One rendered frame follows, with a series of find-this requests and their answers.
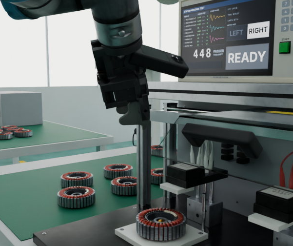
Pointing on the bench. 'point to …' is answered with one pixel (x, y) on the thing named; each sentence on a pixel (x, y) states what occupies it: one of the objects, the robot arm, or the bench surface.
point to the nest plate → (130, 236)
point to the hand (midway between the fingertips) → (146, 123)
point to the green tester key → (283, 47)
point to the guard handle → (223, 137)
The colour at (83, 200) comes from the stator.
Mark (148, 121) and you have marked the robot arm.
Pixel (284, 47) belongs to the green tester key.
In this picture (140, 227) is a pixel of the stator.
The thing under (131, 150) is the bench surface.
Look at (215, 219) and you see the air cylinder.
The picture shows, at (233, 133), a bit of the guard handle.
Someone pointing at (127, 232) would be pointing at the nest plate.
